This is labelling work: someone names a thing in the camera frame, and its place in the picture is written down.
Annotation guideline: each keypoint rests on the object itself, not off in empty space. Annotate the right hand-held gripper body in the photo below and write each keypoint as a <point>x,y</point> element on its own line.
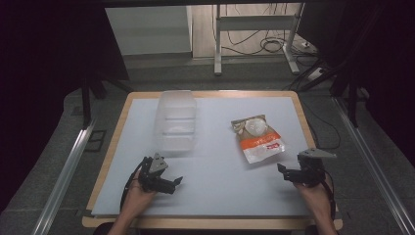
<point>310,171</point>

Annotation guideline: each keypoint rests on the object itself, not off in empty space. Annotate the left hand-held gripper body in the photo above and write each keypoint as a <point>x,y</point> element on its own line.
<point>152,173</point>

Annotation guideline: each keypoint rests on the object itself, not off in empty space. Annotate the orange and white snack bag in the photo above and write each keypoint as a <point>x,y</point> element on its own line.
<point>259,140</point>

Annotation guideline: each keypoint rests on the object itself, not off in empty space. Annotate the clear plastic container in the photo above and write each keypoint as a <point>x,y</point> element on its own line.
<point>176,122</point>

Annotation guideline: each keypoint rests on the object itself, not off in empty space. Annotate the person's left hand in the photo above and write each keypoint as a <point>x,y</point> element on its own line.
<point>138,195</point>

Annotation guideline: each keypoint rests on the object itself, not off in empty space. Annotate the person's right hand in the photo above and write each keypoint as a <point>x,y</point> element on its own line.
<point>313,197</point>

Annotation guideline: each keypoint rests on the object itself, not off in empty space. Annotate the white table mat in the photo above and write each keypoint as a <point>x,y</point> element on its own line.
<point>212,182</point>

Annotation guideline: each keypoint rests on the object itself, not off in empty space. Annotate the wooden table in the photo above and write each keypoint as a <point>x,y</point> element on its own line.
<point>202,223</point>

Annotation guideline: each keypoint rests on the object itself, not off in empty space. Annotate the black stand legs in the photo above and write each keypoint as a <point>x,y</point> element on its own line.
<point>352,98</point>
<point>86,101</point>

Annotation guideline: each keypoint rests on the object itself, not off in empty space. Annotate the white power strip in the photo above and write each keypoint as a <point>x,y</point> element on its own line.
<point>315,73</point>

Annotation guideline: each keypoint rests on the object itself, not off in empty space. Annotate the dark curtain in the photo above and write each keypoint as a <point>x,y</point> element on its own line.
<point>388,65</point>
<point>39,65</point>

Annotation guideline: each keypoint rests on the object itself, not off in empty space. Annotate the white cabinet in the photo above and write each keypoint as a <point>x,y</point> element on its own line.
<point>147,31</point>

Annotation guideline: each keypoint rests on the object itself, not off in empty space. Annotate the aluminium floor rail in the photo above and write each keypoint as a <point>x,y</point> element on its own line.
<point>372,163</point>
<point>63,182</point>

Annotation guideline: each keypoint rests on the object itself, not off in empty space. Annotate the white metal desk frame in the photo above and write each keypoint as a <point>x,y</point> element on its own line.
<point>257,23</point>

